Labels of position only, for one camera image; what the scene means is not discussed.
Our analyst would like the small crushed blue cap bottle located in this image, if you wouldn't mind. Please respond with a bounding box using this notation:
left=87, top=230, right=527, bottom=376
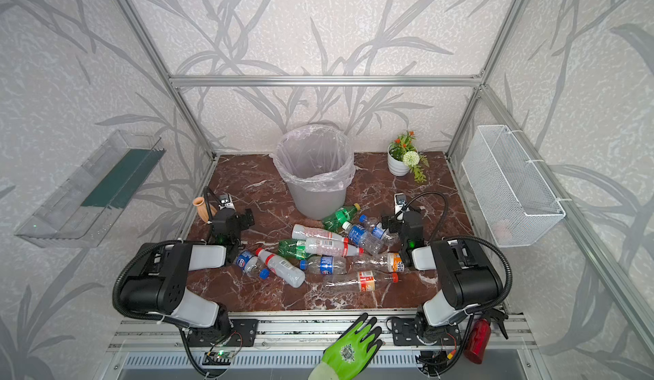
left=234, top=250, right=271, bottom=279

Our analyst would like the clear bottle large blue label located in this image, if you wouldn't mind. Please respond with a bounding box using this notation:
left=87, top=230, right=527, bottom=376
left=342, top=222, right=384, bottom=255

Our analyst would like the clear bottle red yellow label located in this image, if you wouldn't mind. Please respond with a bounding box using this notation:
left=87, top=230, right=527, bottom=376
left=323, top=271, right=400, bottom=293

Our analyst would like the clear bottle red white label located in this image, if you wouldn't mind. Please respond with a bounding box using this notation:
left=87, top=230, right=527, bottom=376
left=292, top=224, right=349, bottom=244

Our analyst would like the green bottle yellow cap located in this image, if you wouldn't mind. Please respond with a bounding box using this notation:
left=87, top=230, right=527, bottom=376
left=278, top=239, right=311, bottom=261
left=321, top=203, right=361, bottom=233

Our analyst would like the white bottle red cap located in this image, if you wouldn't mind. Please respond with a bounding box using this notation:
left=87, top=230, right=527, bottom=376
left=255, top=248, right=306, bottom=288

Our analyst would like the clear bottle red label long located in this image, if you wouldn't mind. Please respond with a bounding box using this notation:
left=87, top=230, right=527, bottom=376
left=304, top=238, right=364, bottom=257

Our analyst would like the clear pepsi bottle blue cap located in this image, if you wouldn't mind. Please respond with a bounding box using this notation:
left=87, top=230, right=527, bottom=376
left=300, top=256, right=347, bottom=275

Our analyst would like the clear bottle orange label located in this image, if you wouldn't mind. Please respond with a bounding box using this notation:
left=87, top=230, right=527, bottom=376
left=350, top=252, right=405, bottom=274

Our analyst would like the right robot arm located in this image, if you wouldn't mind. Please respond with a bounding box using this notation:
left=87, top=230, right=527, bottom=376
left=381, top=211, right=514, bottom=339

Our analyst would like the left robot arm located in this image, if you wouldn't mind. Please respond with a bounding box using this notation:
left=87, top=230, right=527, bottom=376
left=112, top=208, right=255, bottom=332

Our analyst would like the grey mesh waste bin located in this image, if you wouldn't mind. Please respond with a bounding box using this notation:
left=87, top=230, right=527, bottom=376
left=284, top=171, right=353, bottom=220

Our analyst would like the translucent pink bin liner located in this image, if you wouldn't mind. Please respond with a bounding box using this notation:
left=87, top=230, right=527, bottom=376
left=270, top=124, right=356, bottom=193

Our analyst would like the clear bottle small blue label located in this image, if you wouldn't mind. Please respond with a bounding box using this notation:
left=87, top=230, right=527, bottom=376
left=359, top=214, right=400, bottom=246

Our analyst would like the small terracotta vase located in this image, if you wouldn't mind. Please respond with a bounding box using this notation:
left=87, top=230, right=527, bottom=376
left=192, top=197, right=216, bottom=224

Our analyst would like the white pot with flowers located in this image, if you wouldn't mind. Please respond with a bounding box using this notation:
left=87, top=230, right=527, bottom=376
left=388, top=131, right=429, bottom=184

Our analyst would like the red spray bottle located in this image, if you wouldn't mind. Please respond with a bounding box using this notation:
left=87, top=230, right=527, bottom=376
left=464, top=308, right=509, bottom=365

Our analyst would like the left green circuit board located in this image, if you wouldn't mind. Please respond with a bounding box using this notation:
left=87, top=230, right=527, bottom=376
left=202, top=349, right=240, bottom=367

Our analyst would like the green and black work glove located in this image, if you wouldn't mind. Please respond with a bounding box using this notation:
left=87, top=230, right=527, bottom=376
left=308, top=313, right=383, bottom=380

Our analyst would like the right wiring board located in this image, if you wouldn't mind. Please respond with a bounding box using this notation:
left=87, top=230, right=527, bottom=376
left=416, top=351, right=458, bottom=378

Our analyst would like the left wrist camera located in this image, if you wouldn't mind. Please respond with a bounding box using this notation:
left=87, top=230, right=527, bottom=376
left=217, top=194, right=235, bottom=210

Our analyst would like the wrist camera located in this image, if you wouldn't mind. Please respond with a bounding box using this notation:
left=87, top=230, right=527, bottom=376
left=217, top=194, right=235, bottom=210
left=394, top=194, right=410, bottom=220

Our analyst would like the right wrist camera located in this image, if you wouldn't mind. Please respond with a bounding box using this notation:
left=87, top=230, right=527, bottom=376
left=394, top=194, right=410, bottom=220

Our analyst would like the white wire mesh basket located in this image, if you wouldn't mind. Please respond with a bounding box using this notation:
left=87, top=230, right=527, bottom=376
left=462, top=124, right=565, bottom=248

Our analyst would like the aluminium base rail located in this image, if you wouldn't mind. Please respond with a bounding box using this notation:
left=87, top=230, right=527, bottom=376
left=107, top=309, right=538, bottom=352

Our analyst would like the clear acrylic wall shelf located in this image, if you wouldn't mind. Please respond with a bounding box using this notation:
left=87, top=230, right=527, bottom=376
left=15, top=131, right=165, bottom=248

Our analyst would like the aluminium cage frame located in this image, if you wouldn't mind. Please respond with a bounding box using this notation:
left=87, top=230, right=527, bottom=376
left=114, top=0, right=653, bottom=353

